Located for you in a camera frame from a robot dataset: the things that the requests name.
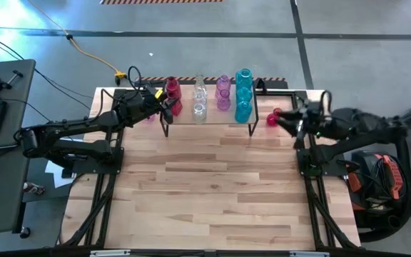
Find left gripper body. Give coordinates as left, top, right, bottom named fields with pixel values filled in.
left=126, top=87, right=167, bottom=121

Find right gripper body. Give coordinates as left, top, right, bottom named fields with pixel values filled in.
left=300, top=101, right=342, bottom=138

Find red glass bottle vase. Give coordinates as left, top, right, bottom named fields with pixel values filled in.
left=169, top=98, right=184, bottom=118
left=165, top=76, right=182, bottom=101

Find red bulbous glass vase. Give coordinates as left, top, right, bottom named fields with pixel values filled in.
left=265, top=106, right=284, bottom=127

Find clear faceted glass vase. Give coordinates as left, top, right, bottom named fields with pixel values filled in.
left=192, top=91, right=208, bottom=108

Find clear wide glass vase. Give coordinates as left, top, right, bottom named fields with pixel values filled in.
left=191, top=102, right=208, bottom=125

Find clear flared glass vase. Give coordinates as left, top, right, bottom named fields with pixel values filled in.
left=193, top=74, right=208, bottom=96

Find teal textured glass vase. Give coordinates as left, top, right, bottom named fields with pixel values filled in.
left=234, top=101, right=253, bottom=124
left=235, top=69, right=254, bottom=92
left=235, top=87, right=253, bottom=106

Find purple swirl glass vase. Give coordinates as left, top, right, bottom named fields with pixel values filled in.
left=215, top=89, right=232, bottom=111

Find purple ribbed glass vase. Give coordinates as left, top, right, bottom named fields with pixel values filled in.
left=215, top=74, right=232, bottom=97

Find black and orange device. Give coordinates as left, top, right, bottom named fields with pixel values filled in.
left=346, top=149, right=406, bottom=215

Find white paper sheet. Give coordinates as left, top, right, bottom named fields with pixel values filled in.
left=44, top=159, right=75, bottom=189

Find small dark bottle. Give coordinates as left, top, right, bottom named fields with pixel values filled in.
left=22, top=181, right=46, bottom=196

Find black metal table frame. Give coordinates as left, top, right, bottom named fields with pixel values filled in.
left=61, top=87, right=362, bottom=251

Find yellow extension cable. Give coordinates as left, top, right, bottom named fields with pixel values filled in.
left=26, top=0, right=128, bottom=81

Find wooden shelf black metal frame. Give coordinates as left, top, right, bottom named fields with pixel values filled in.
left=158, top=81, right=260, bottom=138

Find thick black hose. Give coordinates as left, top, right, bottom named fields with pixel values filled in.
left=347, top=114, right=411, bottom=243

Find silver metal bracket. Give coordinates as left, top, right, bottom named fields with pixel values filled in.
left=290, top=251, right=330, bottom=257
left=90, top=249, right=131, bottom=257

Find thin black floor cable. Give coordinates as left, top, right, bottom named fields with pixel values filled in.
left=0, top=41, right=94, bottom=110

